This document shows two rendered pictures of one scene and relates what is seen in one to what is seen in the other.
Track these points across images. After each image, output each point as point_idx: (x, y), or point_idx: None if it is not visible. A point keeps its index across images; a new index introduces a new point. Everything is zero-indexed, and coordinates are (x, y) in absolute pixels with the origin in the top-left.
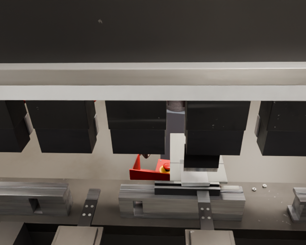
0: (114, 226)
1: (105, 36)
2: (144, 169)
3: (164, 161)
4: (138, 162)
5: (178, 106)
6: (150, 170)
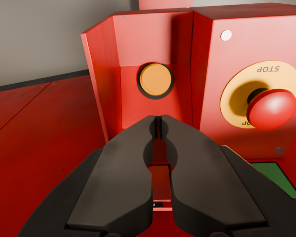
0: None
1: None
2: (131, 18)
3: (247, 34)
4: (105, 65)
5: None
6: (159, 18)
